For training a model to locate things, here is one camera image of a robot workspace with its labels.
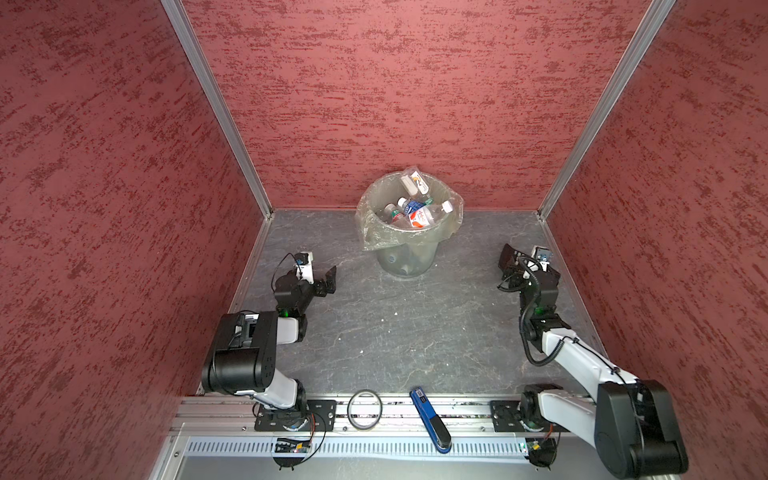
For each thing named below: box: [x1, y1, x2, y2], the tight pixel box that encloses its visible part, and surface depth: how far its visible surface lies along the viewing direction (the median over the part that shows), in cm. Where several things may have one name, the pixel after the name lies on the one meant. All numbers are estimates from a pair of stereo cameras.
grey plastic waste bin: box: [355, 171, 464, 279], surface depth 91 cm
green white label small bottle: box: [408, 167, 434, 205], surface depth 92 cm
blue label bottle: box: [397, 197, 427, 215], surface depth 94 cm
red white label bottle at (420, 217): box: [409, 206, 434, 228], surface depth 84 cm
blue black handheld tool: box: [409, 387, 452, 454], surface depth 73 cm
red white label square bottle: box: [383, 203, 412, 229], surface depth 97 cm
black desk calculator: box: [498, 243, 517, 270], surface depth 108 cm
